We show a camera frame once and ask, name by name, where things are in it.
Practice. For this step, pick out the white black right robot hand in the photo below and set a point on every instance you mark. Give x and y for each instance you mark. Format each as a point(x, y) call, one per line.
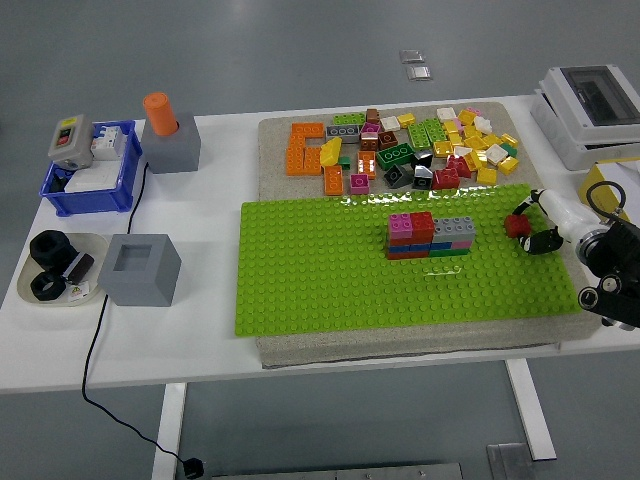
point(565, 216)

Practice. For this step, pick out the red square toy brick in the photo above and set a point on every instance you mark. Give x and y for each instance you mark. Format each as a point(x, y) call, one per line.
point(516, 226)
point(460, 166)
point(445, 178)

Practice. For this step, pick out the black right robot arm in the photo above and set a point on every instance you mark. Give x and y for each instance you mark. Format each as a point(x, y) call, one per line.
point(620, 250)

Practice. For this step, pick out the yellow square toy brick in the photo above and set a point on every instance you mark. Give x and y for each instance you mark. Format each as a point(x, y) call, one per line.
point(486, 175)
point(476, 143)
point(471, 131)
point(406, 119)
point(492, 140)
point(456, 137)
point(442, 148)
point(509, 139)
point(466, 117)
point(477, 159)
point(508, 165)

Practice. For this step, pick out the small dark green brick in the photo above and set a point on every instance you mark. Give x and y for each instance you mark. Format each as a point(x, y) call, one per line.
point(345, 161)
point(510, 150)

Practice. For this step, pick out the white square toy brick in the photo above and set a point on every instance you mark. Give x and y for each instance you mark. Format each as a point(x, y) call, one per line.
point(496, 152)
point(482, 124)
point(462, 151)
point(390, 123)
point(445, 114)

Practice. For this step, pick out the pink flat toy brick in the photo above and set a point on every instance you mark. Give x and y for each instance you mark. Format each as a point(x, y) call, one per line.
point(462, 245)

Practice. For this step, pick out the grey long toy brick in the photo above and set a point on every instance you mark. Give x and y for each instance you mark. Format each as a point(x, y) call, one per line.
point(343, 132)
point(452, 226)

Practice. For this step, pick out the green flat toy brick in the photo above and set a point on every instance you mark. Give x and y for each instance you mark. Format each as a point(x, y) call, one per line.
point(447, 253)

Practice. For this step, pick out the red tall toy brick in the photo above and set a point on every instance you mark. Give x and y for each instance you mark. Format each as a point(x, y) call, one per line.
point(421, 226)

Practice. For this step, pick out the black silver sloped brick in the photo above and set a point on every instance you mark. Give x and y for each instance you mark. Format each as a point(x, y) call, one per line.
point(422, 177)

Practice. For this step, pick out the lime green long brick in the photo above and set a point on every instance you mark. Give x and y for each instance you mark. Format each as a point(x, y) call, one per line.
point(348, 119)
point(417, 135)
point(434, 130)

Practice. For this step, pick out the blue flat toy brick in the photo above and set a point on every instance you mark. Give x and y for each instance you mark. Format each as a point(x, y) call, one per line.
point(407, 247)

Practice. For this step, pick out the dark orange flat brick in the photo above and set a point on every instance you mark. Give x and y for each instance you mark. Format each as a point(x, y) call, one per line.
point(407, 255)

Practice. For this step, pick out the pink square toy brick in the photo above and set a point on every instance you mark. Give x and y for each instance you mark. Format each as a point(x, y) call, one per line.
point(400, 225)

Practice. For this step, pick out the dark grey sloped brick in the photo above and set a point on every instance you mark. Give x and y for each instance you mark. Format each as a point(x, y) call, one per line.
point(396, 176)

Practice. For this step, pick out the dark green long brick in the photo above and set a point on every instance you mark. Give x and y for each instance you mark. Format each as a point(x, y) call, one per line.
point(396, 156)

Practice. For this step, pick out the dark brown square brick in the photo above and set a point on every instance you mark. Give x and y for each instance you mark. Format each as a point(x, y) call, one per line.
point(387, 140)

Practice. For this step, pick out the orange brick white studs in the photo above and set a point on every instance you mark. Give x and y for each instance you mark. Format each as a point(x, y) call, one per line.
point(366, 164)

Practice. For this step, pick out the magenta square toy brick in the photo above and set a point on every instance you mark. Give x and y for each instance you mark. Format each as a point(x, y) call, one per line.
point(360, 184)
point(371, 131)

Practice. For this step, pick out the brown square toy brick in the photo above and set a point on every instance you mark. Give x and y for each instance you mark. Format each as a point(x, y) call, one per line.
point(370, 144)
point(373, 116)

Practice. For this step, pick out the orange long toy brick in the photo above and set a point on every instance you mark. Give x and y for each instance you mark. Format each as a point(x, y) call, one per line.
point(333, 180)
point(313, 161)
point(307, 130)
point(296, 157)

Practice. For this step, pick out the yellow sloped toy brick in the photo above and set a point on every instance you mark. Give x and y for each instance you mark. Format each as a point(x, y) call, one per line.
point(330, 151)

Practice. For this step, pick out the green studded baseplate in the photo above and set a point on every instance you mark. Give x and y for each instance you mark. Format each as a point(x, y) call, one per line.
point(325, 270)

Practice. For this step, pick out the yellow white cardboard box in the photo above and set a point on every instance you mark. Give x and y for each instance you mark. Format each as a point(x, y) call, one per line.
point(615, 167)

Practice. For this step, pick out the white junction box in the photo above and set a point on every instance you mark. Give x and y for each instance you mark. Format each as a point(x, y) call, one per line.
point(555, 130)

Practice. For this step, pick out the white table leg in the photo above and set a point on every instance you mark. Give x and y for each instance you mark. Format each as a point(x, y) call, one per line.
point(532, 410)
point(167, 430)

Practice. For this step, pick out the metal floor socket plate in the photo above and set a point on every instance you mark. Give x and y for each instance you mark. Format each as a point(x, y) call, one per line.
point(418, 73)
point(412, 56)

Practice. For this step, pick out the small grey metal plate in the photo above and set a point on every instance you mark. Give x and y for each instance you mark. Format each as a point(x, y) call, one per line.
point(507, 462)

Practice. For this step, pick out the long grey metal plate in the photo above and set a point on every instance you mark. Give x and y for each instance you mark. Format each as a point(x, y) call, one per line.
point(340, 472)

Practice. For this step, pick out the grey block round hole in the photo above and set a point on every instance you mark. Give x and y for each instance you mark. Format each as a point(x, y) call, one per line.
point(172, 150)

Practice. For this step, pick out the orange cylinder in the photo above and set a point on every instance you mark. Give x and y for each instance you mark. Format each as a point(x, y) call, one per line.
point(160, 114)

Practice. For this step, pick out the grey block square recess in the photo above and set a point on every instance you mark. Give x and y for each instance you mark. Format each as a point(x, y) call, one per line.
point(142, 280)

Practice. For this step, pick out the white circuit breaker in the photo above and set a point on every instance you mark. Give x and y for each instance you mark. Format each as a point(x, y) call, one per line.
point(106, 142)

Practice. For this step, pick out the beige shallow tray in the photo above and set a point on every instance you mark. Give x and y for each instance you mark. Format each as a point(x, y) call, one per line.
point(97, 250)

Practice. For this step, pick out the blue plastic bin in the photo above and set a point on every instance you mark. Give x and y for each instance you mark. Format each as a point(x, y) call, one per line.
point(90, 202)

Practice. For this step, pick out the brown sanding roller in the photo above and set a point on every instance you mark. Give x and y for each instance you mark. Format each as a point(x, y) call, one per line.
point(80, 267)

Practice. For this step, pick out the white warning label tag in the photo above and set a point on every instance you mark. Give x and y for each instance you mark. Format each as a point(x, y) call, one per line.
point(79, 295)

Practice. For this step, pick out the black part in bin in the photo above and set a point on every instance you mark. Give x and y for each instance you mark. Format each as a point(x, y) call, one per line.
point(57, 184)

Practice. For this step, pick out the large black hex nut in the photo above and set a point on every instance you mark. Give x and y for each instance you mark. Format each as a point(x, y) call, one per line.
point(50, 247)

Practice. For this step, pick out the small black hex nut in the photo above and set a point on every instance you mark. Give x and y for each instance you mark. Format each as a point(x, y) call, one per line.
point(47, 287)

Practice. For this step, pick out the white enclosure clear lid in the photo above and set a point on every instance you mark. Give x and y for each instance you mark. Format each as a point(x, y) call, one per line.
point(595, 100)

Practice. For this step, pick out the white flat switch plate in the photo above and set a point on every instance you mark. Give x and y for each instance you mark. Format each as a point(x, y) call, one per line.
point(92, 179)

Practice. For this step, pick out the grey push-button switch box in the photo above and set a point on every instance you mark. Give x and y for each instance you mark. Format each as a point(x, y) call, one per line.
point(70, 140)

